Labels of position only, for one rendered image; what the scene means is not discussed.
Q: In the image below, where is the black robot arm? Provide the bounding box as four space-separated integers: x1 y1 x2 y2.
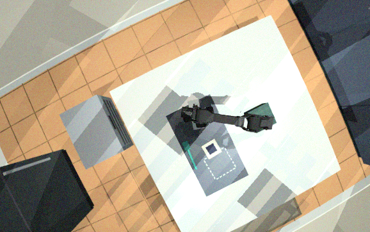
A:
181 106 274 133

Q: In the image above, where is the white square tile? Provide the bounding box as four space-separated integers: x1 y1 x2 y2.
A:
202 139 221 159

